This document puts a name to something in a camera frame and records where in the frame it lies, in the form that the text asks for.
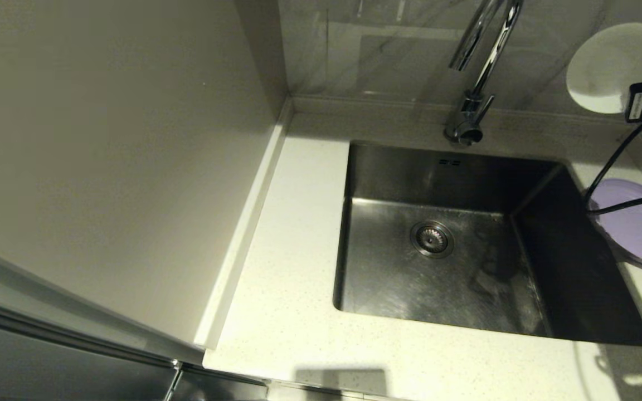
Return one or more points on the round metal drain strainer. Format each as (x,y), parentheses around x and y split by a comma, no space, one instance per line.
(431,238)

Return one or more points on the white plastic bowl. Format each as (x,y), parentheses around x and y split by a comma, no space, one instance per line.
(605,67)

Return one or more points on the chrome gooseneck faucet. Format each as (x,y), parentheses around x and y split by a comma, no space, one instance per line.
(468,111)

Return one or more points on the beige cabinet side panel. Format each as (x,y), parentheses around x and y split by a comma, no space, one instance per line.
(103,139)

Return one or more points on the stainless steel appliance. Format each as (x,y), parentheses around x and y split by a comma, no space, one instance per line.
(48,356)

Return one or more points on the stainless steel sink basin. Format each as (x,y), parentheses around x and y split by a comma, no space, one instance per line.
(482,278)

